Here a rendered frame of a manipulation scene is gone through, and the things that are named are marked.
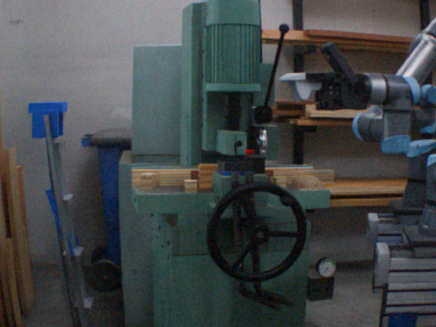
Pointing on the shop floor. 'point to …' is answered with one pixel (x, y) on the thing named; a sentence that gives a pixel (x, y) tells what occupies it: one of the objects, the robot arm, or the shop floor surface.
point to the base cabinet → (223, 290)
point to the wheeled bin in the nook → (100, 274)
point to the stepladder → (41, 115)
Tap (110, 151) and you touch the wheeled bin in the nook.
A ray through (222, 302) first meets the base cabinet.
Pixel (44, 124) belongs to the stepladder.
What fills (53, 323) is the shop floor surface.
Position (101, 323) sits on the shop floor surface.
